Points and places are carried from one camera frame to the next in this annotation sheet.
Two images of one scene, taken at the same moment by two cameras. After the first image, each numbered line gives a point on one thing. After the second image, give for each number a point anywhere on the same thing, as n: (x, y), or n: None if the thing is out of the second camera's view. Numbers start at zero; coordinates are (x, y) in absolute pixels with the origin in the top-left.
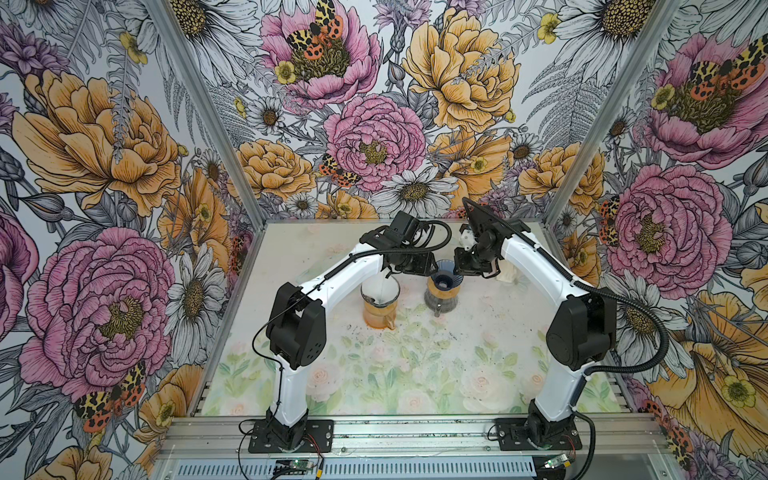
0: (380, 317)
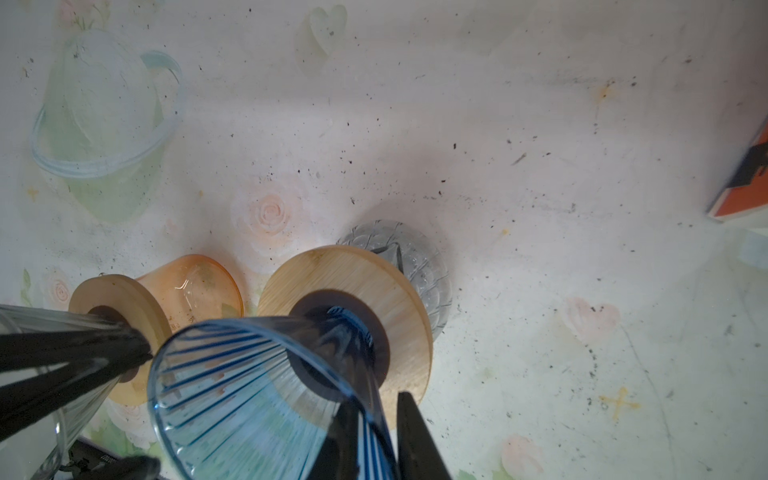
0: (195, 289)
